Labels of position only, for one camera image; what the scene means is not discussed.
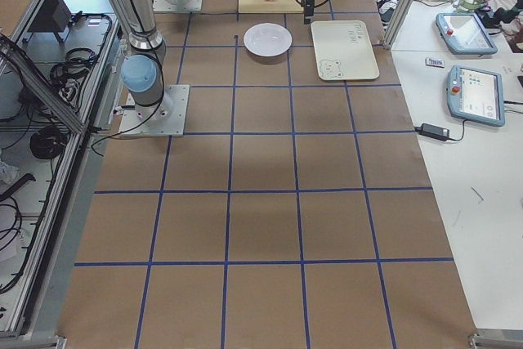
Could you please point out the cream tray with bear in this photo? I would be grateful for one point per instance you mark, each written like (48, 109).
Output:
(343, 51)

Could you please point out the white round plate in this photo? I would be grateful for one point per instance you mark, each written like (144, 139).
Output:
(267, 39)

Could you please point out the small white label box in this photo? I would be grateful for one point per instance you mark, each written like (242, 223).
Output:
(434, 62)

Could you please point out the far blue teach pendant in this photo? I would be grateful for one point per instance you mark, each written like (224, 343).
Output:
(464, 34)

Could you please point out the blue teach pendant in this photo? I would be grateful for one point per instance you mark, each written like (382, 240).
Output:
(464, 34)
(476, 95)

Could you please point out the green white bottle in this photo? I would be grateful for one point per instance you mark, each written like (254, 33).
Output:
(469, 6)

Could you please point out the black power adapter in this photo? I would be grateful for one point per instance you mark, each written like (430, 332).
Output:
(432, 131)

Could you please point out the near blue teach pendant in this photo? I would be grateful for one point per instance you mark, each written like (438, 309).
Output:
(476, 95)

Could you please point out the aluminium frame post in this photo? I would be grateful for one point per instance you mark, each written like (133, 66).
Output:
(402, 1)

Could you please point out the aluminium side rack frame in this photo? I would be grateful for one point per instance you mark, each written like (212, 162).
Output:
(58, 85)

